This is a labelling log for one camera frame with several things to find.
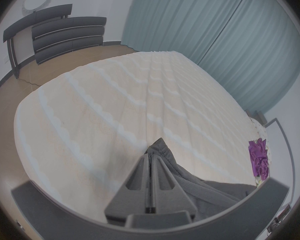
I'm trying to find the bed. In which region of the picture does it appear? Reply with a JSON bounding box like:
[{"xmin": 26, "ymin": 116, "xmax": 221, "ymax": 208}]
[{"xmin": 14, "ymin": 50, "xmax": 294, "ymax": 222}]

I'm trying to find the purple satin garment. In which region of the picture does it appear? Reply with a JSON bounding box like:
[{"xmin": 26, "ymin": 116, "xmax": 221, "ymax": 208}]
[{"xmin": 248, "ymin": 138, "xmax": 270, "ymax": 181}]

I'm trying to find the white printed pillow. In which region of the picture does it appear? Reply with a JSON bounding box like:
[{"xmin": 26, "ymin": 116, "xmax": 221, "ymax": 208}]
[{"xmin": 250, "ymin": 118, "xmax": 272, "ymax": 159}]

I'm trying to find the black dressing table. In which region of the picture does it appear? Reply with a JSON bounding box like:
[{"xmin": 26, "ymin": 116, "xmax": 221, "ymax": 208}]
[{"xmin": 3, "ymin": 4, "xmax": 73, "ymax": 78}]

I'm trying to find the black T-shirt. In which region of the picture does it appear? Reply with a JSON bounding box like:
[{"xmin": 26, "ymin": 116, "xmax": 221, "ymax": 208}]
[{"xmin": 146, "ymin": 138, "xmax": 258, "ymax": 221}]

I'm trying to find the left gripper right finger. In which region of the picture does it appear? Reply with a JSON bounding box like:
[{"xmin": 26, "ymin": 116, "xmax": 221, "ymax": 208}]
[{"xmin": 150, "ymin": 157, "xmax": 197, "ymax": 216}]

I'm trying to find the blue-green curtain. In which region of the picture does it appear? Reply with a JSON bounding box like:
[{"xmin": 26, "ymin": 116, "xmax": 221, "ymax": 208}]
[
  {"xmin": 121, "ymin": 0, "xmax": 249, "ymax": 62},
  {"xmin": 197, "ymin": 0, "xmax": 300, "ymax": 114}
]

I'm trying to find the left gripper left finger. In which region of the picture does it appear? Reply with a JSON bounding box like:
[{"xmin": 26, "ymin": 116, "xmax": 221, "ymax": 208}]
[{"xmin": 104, "ymin": 154, "xmax": 151, "ymax": 216}]

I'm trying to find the grey bedside table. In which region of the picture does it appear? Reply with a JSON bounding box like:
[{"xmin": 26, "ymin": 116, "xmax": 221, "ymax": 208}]
[{"xmin": 245, "ymin": 109, "xmax": 267, "ymax": 123}]

